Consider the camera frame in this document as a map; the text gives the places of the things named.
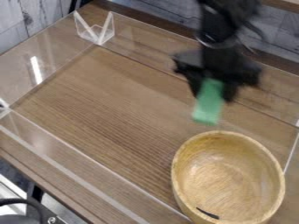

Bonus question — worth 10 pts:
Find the black table leg frame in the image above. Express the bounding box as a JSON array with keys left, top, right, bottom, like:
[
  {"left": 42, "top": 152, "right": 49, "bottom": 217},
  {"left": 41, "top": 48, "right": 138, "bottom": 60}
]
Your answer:
[{"left": 27, "top": 183, "right": 69, "bottom": 224}]

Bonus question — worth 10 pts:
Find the black cable lower left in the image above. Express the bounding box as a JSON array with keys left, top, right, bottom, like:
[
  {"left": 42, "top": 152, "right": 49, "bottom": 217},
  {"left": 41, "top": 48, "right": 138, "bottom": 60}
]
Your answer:
[{"left": 0, "top": 198, "right": 41, "bottom": 218}]

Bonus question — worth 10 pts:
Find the wooden bowl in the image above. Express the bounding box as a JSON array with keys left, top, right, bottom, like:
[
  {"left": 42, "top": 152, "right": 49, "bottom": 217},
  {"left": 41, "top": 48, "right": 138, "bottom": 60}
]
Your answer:
[{"left": 171, "top": 131, "right": 286, "bottom": 224}]

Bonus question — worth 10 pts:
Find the clear acrylic corner bracket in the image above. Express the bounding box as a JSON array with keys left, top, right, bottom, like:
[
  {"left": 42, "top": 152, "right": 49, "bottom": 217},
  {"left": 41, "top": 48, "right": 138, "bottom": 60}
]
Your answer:
[{"left": 74, "top": 11, "right": 115, "bottom": 46}]

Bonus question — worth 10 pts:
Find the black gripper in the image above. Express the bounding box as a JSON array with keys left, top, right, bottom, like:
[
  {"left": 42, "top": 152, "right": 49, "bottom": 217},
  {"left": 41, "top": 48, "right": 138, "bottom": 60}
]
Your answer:
[{"left": 173, "top": 45, "right": 262, "bottom": 102}]

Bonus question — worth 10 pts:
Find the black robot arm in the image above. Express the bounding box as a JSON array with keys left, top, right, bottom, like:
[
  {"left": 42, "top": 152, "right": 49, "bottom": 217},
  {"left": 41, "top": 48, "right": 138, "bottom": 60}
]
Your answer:
[{"left": 173, "top": 0, "right": 264, "bottom": 102}]

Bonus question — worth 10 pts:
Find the green stick block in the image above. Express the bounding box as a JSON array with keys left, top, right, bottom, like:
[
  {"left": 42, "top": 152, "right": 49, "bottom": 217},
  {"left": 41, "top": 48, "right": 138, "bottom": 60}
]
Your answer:
[{"left": 191, "top": 78, "right": 225, "bottom": 125}]

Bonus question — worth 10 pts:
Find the clear acrylic barrier wall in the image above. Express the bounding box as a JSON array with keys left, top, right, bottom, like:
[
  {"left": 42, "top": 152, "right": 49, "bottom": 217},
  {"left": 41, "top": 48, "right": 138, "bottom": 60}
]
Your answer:
[{"left": 0, "top": 10, "right": 299, "bottom": 224}]

